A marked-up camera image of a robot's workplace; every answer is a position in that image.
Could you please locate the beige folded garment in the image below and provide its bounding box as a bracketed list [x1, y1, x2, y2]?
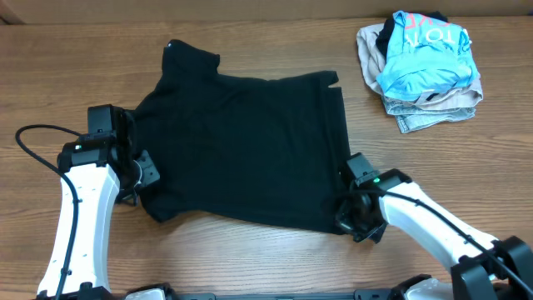
[356, 23, 483, 113]

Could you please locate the black garment in pile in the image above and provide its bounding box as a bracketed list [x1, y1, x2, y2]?
[376, 11, 448, 57]

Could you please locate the light blue printed t-shirt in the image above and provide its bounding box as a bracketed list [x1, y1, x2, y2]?
[376, 11, 479, 101]

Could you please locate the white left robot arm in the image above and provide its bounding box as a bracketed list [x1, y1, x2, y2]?
[37, 105, 160, 299]

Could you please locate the grey denim folded garment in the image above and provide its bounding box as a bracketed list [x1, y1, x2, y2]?
[381, 97, 476, 133]

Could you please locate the black t-shirt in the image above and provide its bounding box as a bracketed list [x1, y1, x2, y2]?
[132, 40, 351, 234]

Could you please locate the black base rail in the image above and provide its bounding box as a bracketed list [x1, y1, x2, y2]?
[176, 288, 391, 300]

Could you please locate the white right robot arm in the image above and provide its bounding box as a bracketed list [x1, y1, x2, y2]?
[335, 153, 532, 300]

